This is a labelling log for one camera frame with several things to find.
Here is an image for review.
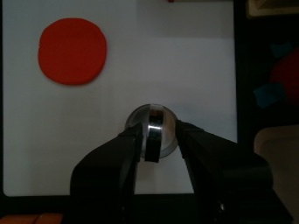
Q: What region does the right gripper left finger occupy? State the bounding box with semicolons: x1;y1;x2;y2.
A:
63;122;146;224

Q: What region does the blue tape piece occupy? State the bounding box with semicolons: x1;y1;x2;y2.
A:
252;82;287;109

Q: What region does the white cutting board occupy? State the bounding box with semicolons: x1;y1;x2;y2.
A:
1;0;239;197

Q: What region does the flat red dough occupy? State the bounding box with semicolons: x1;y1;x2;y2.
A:
37;17;108;87

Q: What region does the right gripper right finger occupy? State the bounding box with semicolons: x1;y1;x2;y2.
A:
174;118;294;224

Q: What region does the red plastic cup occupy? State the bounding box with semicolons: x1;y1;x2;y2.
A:
267;47;299;108

